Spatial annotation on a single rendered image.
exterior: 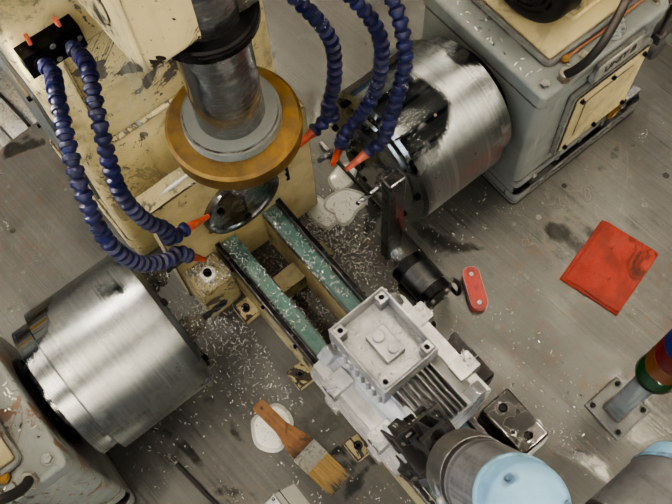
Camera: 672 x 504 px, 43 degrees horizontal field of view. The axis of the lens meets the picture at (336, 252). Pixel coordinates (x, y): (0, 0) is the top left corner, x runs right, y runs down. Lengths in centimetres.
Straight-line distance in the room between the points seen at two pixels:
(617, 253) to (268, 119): 80
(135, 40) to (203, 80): 14
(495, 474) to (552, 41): 76
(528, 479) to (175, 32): 56
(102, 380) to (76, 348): 6
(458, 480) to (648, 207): 93
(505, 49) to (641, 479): 72
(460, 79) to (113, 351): 66
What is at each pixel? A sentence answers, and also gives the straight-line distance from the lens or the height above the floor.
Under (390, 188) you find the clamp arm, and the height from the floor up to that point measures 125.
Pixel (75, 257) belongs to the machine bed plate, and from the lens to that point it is 172.
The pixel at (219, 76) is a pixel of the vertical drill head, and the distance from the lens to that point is 99.
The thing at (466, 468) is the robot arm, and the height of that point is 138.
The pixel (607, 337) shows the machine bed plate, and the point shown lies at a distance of 162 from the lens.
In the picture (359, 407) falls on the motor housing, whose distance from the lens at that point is 126.
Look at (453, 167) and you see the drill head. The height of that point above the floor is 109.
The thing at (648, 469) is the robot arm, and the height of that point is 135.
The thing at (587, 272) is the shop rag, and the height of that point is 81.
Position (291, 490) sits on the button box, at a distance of 125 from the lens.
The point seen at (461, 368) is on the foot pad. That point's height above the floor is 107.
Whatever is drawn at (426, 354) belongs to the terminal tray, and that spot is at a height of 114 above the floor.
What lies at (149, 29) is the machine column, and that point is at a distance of 88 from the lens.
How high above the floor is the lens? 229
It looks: 67 degrees down
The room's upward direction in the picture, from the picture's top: 6 degrees counter-clockwise
